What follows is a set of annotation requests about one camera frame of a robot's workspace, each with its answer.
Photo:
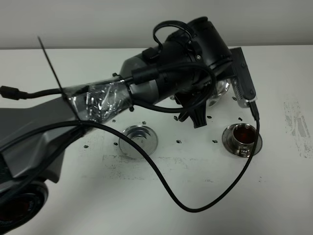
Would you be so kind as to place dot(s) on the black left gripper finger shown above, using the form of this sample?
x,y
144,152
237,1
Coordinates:
x,y
198,116

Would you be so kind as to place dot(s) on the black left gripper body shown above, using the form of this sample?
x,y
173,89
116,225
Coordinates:
x,y
190,80

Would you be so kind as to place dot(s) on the stainless steel teapot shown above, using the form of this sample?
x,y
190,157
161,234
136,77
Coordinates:
x,y
221,91

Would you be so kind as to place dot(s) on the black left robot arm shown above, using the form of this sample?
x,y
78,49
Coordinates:
x,y
177,76

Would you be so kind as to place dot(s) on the near stainless steel saucer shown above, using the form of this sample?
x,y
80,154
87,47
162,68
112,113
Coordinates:
x,y
226,140

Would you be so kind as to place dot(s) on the near stainless steel teacup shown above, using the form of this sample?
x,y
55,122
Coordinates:
x,y
243,139

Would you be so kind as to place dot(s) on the steel teapot coaster plate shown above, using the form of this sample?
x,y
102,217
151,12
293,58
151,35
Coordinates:
x,y
144,136

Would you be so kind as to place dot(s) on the black zip tie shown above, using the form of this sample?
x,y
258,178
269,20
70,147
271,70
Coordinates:
x,y
52,71

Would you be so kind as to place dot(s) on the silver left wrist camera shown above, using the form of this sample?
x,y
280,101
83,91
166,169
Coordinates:
x,y
242,82

